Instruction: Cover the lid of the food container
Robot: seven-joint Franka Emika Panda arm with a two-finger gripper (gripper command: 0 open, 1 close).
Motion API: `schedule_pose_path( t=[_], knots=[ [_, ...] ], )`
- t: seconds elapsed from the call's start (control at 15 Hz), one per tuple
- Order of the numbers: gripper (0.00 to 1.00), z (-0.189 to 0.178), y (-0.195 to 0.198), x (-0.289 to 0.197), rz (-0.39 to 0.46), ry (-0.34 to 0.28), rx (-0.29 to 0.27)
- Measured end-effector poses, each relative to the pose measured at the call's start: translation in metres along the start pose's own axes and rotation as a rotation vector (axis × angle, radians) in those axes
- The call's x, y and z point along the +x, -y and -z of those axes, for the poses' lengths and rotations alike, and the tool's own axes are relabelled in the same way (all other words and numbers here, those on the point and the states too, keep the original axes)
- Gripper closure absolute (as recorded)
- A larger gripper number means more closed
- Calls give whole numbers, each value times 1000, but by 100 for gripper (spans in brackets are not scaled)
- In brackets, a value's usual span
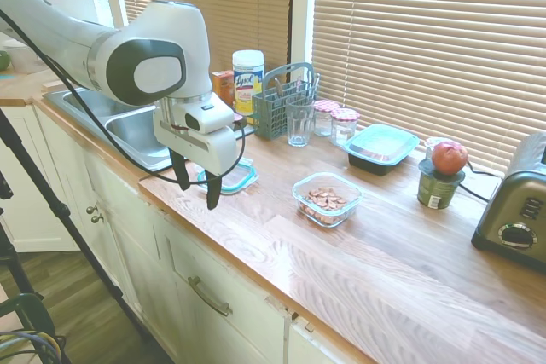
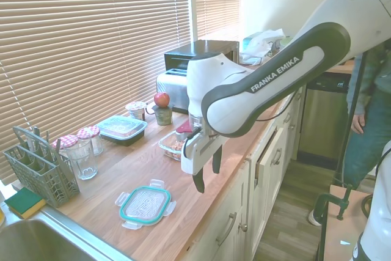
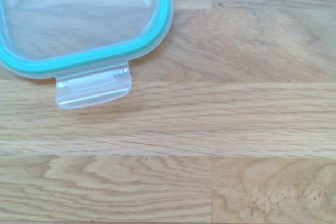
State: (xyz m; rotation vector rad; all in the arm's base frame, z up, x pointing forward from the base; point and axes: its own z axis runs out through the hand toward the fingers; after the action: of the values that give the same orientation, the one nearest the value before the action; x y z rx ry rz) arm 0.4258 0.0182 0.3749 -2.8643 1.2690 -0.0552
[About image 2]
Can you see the grey metal cutlery piece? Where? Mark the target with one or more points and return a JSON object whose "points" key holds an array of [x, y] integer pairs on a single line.
{"points": [[47, 137], [36, 133], [57, 148]]}

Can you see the clear lid with teal rim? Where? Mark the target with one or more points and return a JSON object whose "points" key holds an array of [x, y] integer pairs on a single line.
{"points": [[146, 204]]}

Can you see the white kitchen cabinets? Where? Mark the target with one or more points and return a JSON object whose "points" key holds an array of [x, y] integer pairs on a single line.
{"points": [[262, 200]]}

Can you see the stainless steel dishwasher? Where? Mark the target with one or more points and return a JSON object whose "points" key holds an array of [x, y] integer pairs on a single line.
{"points": [[323, 120]]}

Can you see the yogurt cup with foil lid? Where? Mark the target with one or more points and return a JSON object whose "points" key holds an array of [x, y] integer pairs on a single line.
{"points": [[136, 109]]}

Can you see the white plastic bag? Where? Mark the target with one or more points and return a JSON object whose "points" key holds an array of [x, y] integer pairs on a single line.
{"points": [[259, 44]]}

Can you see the stainless steel sink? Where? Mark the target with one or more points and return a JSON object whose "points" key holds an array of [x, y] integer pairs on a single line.
{"points": [[36, 242]]}

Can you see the green tin can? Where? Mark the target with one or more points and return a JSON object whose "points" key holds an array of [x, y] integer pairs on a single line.
{"points": [[162, 116]]}

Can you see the green and yellow sponge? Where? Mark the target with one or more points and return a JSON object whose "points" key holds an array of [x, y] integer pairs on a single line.
{"points": [[23, 203]]}

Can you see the black microwave oven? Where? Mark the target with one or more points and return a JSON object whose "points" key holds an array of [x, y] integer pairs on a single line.
{"points": [[198, 48]]}

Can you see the person in jeans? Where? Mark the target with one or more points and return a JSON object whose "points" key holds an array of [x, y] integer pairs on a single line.
{"points": [[372, 96]]}

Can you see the light blue box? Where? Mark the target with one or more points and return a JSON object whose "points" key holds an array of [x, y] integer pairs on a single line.
{"points": [[247, 43]]}

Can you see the mint green bowl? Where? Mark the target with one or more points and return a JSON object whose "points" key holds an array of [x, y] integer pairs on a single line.
{"points": [[287, 41]]}

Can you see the red apple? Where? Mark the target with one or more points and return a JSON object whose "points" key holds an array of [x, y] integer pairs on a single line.
{"points": [[161, 99]]}

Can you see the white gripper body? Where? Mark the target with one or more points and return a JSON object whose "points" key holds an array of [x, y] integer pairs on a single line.
{"points": [[198, 154]]}

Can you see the dark green clamp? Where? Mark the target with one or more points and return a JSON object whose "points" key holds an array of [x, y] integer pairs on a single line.
{"points": [[320, 206]]}

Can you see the wide beige window blinds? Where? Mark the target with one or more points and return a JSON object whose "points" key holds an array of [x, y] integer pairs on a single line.
{"points": [[76, 44]]}

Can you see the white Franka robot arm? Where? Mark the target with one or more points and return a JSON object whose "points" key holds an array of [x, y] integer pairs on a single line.
{"points": [[275, 71]]}

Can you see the wooden robot stand board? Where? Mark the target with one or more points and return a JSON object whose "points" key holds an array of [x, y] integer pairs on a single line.
{"points": [[339, 242]]}

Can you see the clear drinking glass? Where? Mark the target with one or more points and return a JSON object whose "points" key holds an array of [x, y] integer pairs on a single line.
{"points": [[81, 160]]}

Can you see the stainless steel toaster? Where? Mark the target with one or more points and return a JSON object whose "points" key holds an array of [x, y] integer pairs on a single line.
{"points": [[171, 88]]}

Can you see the round metal cabinet knob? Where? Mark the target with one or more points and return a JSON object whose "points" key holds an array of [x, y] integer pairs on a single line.
{"points": [[244, 226]]}

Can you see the grey plastic cutlery basket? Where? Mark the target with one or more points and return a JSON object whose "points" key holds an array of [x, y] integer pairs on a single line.
{"points": [[39, 178]]}

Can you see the red capped wrist sensor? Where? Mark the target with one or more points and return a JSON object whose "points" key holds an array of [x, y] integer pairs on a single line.
{"points": [[184, 128]]}

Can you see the black takeout container clear lid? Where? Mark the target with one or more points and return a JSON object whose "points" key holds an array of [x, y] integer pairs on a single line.
{"points": [[122, 129]]}

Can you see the glass food container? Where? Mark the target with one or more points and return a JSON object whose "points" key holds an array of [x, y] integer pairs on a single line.
{"points": [[169, 148]]}

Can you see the jar with red checked lid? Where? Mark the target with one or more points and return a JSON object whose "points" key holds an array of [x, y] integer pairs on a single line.
{"points": [[65, 141], [89, 133]]}

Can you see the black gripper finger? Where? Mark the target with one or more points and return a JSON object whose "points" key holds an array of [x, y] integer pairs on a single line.
{"points": [[199, 183], [217, 160]]}

